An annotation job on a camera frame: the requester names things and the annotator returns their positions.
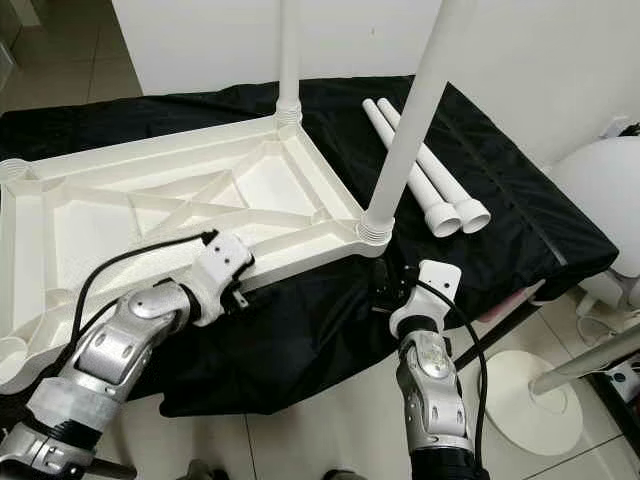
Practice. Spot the white plastic table leg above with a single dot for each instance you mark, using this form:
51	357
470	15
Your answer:
290	50
420	110
455	190
428	195

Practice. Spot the white plastic table top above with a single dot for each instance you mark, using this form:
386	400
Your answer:
100	220

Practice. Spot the black table cloth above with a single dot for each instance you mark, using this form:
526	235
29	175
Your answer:
310	330

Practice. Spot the dark robot left foot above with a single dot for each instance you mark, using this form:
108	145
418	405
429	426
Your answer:
202	470

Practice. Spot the dark robot foot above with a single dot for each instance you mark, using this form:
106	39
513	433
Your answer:
345	475
202	470

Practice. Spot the dark robot right foot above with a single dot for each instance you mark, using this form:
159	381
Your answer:
345	475

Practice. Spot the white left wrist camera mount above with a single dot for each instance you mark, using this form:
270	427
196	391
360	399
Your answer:
222	258

